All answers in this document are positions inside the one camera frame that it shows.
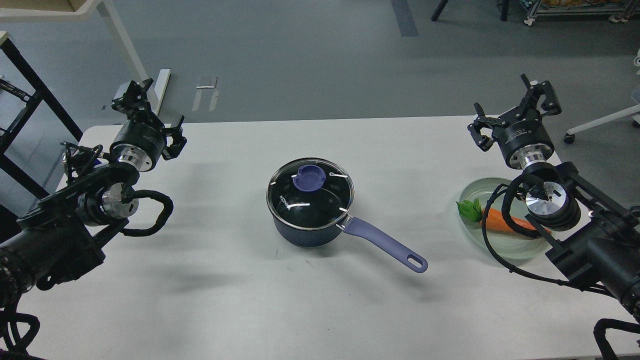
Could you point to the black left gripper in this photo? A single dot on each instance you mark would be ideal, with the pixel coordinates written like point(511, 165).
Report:
point(139, 143)

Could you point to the black shelf frame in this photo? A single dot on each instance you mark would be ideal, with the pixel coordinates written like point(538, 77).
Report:
point(41, 94)

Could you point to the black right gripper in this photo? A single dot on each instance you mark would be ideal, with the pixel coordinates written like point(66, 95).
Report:
point(525, 132)

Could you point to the blue pot with purple handle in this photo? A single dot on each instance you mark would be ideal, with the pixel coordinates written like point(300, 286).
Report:
point(356, 227)

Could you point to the white office chair base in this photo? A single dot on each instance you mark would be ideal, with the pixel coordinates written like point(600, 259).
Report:
point(633, 112)

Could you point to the white desk frame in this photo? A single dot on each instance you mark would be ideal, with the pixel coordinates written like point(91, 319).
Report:
point(41, 11)

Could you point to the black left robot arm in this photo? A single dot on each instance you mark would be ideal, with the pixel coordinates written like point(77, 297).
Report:
point(63, 237)

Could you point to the glass lid with purple knob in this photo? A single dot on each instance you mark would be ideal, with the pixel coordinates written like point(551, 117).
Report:
point(310, 193)

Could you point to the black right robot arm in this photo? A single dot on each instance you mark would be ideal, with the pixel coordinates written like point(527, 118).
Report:
point(593, 239)

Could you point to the orange carrot with green leaves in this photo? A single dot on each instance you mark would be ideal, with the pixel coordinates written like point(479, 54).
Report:
point(472, 215)

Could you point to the metal wheeled cart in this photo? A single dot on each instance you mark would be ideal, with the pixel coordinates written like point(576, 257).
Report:
point(615, 11)

